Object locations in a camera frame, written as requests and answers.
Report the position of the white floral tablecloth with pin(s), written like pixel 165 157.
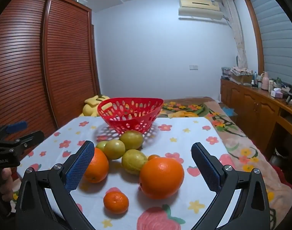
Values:
pixel 189 139

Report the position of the yellow plush toy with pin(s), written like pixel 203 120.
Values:
pixel 91 107

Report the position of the brown wooden cabinet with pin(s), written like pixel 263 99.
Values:
pixel 251 105

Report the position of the wall air conditioner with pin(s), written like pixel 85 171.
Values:
pixel 198 9

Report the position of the large orange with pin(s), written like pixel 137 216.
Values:
pixel 161 177
pixel 98 165

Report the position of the red perforated plastic basket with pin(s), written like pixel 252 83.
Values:
pixel 105 117

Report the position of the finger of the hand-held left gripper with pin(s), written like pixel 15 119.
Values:
pixel 16 125
pixel 28 139

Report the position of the grey bin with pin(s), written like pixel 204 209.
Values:
pixel 278 157

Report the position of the person's left hand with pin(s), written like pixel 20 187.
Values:
pixel 6 182

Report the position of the stack of pale containers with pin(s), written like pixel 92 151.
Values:
pixel 225 71

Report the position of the cardboard box with floral cloth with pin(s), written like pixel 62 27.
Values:
pixel 240 76

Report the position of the pink tissue box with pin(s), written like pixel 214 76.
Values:
pixel 276 93

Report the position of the pink bottle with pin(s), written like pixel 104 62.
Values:
pixel 264 81

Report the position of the white storage box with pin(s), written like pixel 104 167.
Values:
pixel 80 0

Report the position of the window with grey blind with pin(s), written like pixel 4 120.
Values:
pixel 275 40

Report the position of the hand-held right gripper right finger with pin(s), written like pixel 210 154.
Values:
pixel 205 170

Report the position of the white bottle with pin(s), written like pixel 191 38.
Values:
pixel 271 85

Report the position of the yellow-green round fruit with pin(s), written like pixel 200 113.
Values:
pixel 114 149
pixel 132 161
pixel 101 145
pixel 131 139

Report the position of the small tangerine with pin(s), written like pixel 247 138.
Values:
pixel 115 202
pixel 153 157

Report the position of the patterned white curtain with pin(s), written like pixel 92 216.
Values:
pixel 239 36

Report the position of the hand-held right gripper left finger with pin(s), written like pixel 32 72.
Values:
pixel 80 167

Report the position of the white wall switch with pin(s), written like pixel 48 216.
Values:
pixel 193 67

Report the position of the green bottle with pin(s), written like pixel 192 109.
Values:
pixel 278 83

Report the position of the brown louvered wooden wardrobe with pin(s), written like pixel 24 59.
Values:
pixel 64 52

